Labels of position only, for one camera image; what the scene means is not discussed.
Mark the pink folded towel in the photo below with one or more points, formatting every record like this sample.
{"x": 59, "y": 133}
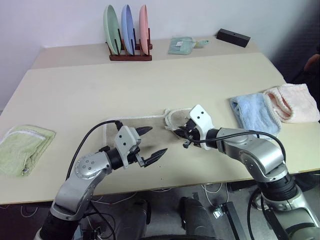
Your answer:
{"x": 295, "y": 102}

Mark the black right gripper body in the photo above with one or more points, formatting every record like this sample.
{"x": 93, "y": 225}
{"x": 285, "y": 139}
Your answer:
{"x": 192, "y": 132}

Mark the dark wooden plate rack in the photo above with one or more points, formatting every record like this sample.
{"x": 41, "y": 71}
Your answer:
{"x": 130, "y": 58}

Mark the beige towel with white trim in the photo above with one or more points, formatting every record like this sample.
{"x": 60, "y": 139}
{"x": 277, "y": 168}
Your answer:
{"x": 155, "y": 130}

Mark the small grey floor device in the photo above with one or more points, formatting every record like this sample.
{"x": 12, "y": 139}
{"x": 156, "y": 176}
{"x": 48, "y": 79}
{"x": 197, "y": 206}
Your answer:
{"x": 218, "y": 211}

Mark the small pale green item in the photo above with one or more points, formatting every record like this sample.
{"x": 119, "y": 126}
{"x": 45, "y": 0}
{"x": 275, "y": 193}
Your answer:
{"x": 201, "y": 43}

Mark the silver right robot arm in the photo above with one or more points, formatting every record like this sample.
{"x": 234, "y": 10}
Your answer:
{"x": 260, "y": 155}

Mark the black rectangular box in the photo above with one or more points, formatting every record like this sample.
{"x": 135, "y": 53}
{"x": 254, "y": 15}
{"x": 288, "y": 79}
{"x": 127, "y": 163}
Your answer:
{"x": 232, "y": 37}

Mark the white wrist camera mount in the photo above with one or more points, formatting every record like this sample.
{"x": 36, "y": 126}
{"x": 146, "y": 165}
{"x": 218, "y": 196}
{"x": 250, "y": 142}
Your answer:
{"x": 124, "y": 140}
{"x": 201, "y": 117}

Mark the person in dark clothes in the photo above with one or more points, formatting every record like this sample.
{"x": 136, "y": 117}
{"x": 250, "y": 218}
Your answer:
{"x": 312, "y": 62}

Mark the light green folded towel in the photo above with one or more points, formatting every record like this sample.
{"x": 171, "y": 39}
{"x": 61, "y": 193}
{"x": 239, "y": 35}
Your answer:
{"x": 22, "y": 150}

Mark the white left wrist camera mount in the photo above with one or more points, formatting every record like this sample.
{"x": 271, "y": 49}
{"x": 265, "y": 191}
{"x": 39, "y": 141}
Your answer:
{"x": 124, "y": 140}

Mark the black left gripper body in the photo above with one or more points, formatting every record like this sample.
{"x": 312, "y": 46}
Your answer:
{"x": 140, "y": 160}

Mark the blue plate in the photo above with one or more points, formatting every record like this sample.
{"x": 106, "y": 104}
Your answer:
{"x": 127, "y": 27}

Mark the mint green folded cloth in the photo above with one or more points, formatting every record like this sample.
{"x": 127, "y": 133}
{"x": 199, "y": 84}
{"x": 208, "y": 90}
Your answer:
{"x": 180, "y": 46}

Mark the light blue folded towel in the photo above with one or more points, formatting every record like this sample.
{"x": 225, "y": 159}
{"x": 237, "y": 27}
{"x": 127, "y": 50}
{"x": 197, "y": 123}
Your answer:
{"x": 255, "y": 112}

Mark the black table leg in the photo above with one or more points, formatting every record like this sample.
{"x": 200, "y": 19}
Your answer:
{"x": 233, "y": 220}

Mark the green plate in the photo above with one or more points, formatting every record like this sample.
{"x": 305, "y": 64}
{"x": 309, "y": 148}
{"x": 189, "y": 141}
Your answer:
{"x": 111, "y": 27}

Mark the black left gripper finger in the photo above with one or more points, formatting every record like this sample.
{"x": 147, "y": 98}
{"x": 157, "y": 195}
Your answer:
{"x": 155, "y": 156}
{"x": 144, "y": 130}

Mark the pink plate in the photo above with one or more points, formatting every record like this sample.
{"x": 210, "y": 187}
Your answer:
{"x": 143, "y": 27}

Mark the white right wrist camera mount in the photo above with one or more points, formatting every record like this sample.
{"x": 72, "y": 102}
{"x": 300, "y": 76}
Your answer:
{"x": 201, "y": 117}

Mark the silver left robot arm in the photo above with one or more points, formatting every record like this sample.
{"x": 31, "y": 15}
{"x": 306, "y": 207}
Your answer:
{"x": 82, "y": 172}

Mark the dark rounded shape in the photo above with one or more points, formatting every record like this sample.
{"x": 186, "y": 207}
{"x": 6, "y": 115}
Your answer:
{"x": 136, "y": 220}
{"x": 195, "y": 220}

